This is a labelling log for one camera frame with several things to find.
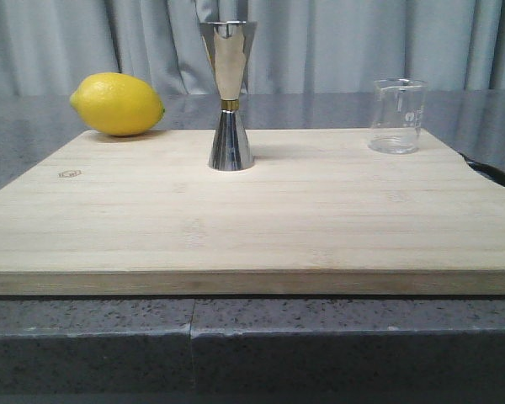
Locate yellow lemon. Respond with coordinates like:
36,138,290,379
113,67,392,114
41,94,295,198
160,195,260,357
70,72,165,136

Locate wooden cutting board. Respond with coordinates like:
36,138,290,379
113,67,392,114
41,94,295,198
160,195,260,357
0,129,505,295

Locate steel double jigger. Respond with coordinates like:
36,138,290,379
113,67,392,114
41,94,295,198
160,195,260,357
200,21,257,172

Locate grey curtain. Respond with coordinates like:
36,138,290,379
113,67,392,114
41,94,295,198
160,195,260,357
0,1,505,96

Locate black cable on table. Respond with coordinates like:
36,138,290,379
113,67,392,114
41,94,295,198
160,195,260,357
458,152,505,195

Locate small glass beaker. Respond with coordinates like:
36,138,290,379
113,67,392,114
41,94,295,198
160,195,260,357
368,78,428,155

